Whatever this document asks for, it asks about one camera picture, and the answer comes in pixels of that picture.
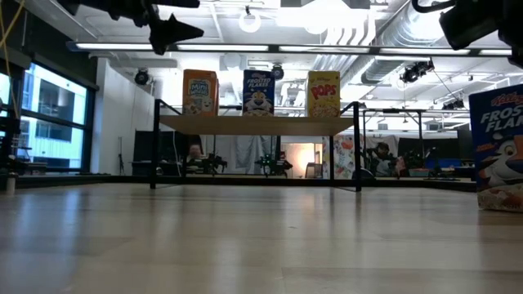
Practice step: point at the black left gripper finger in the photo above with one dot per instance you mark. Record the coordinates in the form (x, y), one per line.
(177, 3)
(171, 34)

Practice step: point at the orange Frosted Mini Wheats box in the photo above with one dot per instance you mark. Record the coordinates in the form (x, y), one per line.
(200, 94)

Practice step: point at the blue Frosted Flakes box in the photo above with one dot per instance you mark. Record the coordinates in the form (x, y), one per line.
(258, 94)
(498, 155)

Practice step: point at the yellow Corn Pops box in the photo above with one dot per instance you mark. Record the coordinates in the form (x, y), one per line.
(323, 94)

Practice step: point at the black background robot arm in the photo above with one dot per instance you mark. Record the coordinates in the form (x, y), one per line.
(214, 163)
(271, 165)

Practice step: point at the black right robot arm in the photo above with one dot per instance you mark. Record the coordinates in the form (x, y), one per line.
(512, 28)

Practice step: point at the long ceiling light fixture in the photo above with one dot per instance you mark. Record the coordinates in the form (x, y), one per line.
(122, 46)

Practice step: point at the person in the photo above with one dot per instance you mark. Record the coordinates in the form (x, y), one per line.
(195, 151)
(382, 157)

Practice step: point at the thin black tripod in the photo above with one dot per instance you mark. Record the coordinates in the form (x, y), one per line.
(119, 159)

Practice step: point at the white hanging cloth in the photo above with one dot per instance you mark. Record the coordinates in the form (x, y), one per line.
(245, 151)

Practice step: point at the blue storage bin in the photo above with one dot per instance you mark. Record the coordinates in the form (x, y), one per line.
(443, 163)

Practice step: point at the black equipment stand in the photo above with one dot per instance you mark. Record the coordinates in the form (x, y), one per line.
(8, 124)

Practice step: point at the colourful printed poster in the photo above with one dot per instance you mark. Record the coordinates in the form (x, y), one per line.
(343, 155)

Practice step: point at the black round ceiling camera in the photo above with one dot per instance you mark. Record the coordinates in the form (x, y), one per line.
(141, 77)
(277, 72)

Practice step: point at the silver ventilation duct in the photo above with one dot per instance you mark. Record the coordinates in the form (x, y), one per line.
(408, 24)

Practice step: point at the black ceiling camera rig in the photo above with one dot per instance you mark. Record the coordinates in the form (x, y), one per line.
(453, 105)
(412, 73)

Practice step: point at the window with dark frame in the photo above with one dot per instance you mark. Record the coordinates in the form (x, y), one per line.
(53, 106)

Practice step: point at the black background table frame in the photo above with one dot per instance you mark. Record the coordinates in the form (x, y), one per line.
(420, 134)

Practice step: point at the wooden shelf with black frame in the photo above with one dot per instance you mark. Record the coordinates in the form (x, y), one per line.
(253, 124)

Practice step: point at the black aluminium table frame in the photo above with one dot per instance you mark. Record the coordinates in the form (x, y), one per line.
(81, 179)

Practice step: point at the small white post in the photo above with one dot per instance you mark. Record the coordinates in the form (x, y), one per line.
(10, 183)

